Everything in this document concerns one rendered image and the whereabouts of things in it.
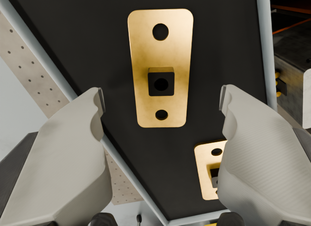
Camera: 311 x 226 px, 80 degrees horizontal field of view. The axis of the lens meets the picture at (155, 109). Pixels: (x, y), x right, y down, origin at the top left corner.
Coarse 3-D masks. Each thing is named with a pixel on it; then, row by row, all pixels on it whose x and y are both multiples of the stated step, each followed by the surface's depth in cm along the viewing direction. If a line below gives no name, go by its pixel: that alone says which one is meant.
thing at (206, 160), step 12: (204, 144) 16; (216, 144) 16; (204, 156) 17; (216, 156) 17; (204, 168) 18; (216, 168) 18; (204, 180) 19; (216, 180) 17; (204, 192) 20; (216, 192) 20
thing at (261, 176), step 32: (224, 96) 11; (224, 128) 9; (256, 128) 7; (288, 128) 7; (224, 160) 6; (256, 160) 6; (288, 160) 6; (224, 192) 6; (256, 192) 5; (288, 192) 5; (256, 224) 5
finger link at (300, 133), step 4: (292, 128) 7; (296, 128) 7; (296, 132) 7; (300, 132) 7; (304, 132) 7; (300, 136) 7; (304, 136) 7; (308, 136) 7; (300, 140) 7; (304, 140) 7; (308, 140) 7; (304, 144) 7; (308, 144) 6; (304, 148) 6; (308, 148) 6; (308, 152) 6; (308, 156) 6; (284, 220) 5; (280, 224) 5; (284, 224) 5; (288, 224) 4; (292, 224) 4; (296, 224) 4; (300, 224) 5
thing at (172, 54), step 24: (144, 24) 11; (168, 24) 11; (192, 24) 11; (144, 48) 12; (168, 48) 12; (144, 72) 13; (168, 72) 12; (144, 96) 14; (168, 96) 14; (144, 120) 15; (168, 120) 15
